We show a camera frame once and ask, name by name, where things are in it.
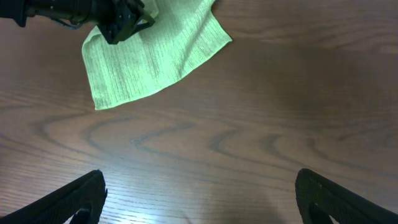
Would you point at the green microfiber cloth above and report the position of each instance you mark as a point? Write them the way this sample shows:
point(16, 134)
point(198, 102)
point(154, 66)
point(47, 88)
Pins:
point(185, 35)

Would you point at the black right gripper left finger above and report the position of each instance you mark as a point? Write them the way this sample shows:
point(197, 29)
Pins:
point(80, 201)

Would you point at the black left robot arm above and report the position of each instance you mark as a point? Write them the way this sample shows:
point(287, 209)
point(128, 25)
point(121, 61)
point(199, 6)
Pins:
point(69, 13)

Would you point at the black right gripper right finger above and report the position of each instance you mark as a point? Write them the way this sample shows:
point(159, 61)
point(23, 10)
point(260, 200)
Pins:
point(320, 200)

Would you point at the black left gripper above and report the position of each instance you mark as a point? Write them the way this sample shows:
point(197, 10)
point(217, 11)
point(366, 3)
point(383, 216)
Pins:
point(119, 20)

